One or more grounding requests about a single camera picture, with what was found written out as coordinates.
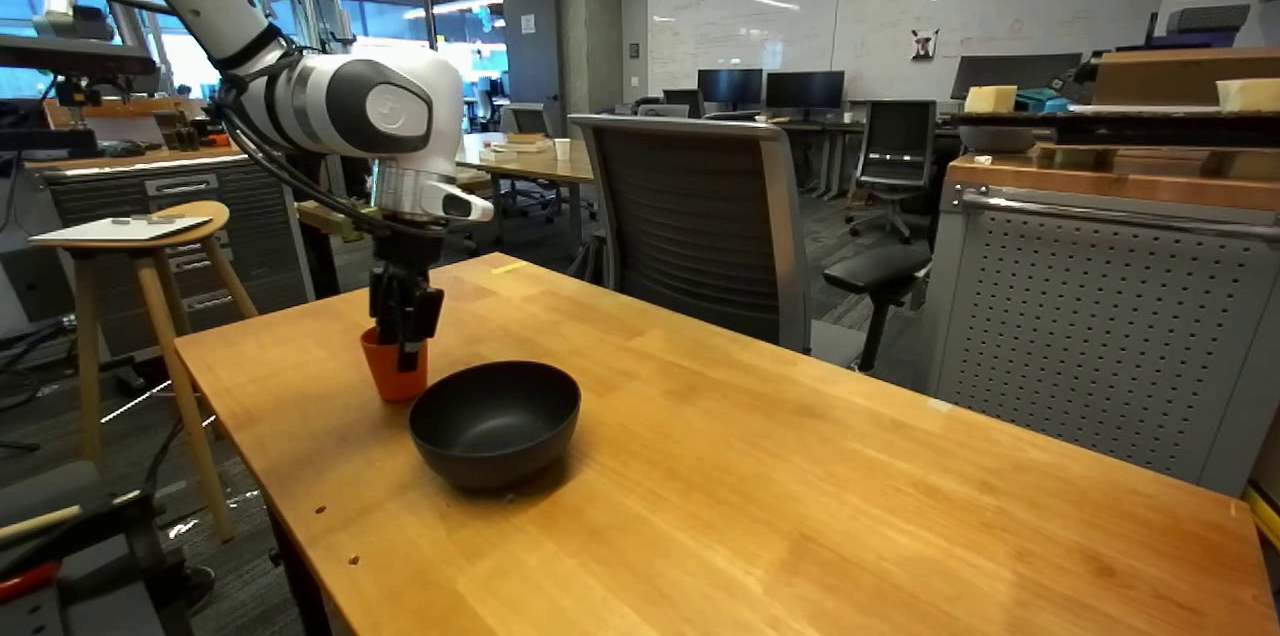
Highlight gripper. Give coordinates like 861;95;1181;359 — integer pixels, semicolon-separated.
367;222;447;374

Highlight orange cup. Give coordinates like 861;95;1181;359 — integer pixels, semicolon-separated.
359;325;430;405

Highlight black bowl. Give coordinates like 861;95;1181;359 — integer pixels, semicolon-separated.
408;360;583;495

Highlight grey bowl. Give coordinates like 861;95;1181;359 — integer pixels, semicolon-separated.
957;124;1037;155

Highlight wooden table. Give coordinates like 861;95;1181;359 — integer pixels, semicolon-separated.
455;130;598;249

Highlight grey drawer cabinet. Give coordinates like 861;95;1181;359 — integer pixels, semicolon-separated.
24;150;313;359

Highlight wooden stool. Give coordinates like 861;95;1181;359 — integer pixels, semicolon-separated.
28;200;260;546

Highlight grey door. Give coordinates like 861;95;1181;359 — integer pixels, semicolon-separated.
502;0;562;119

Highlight white board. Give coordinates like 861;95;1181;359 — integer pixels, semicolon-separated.
28;213;214;248

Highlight grey mesh office chair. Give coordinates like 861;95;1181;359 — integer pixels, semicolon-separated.
567;112;933;373

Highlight row of monitors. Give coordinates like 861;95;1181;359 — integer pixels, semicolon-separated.
696;68;847;114

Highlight black office chair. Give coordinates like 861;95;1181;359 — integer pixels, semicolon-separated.
844;98;939;244

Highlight whiteboard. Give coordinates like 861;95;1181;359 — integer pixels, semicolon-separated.
646;0;1183;104

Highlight yellow foam block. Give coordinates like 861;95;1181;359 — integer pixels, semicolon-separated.
1215;77;1280;113
962;84;1019;115

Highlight dark monitor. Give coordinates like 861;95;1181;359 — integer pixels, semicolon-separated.
949;52;1084;101

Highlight grey perforated cabinet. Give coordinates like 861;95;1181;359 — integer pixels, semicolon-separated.
924;153;1280;498

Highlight cardboard box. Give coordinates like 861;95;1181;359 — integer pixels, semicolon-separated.
1092;46;1280;108

